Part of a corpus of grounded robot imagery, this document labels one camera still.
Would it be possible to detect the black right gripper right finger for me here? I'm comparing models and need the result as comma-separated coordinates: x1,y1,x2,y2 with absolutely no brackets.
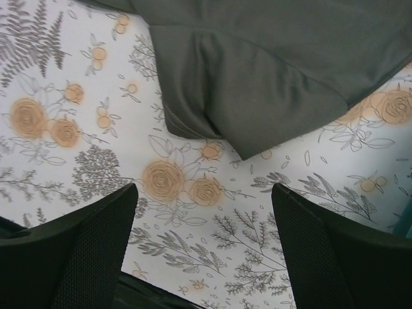
271,183,411,309

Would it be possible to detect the grey t shirt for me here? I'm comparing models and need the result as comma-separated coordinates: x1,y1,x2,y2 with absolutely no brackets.
77,0,412,161

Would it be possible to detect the teal plastic basket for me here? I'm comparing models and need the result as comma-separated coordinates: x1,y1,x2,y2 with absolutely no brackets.
391,209,412,238

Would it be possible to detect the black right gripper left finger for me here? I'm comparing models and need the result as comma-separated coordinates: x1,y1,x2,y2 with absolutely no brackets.
1,183,138,308

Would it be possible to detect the floral patterned table mat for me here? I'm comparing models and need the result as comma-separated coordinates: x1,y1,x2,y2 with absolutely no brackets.
1,1,411,308

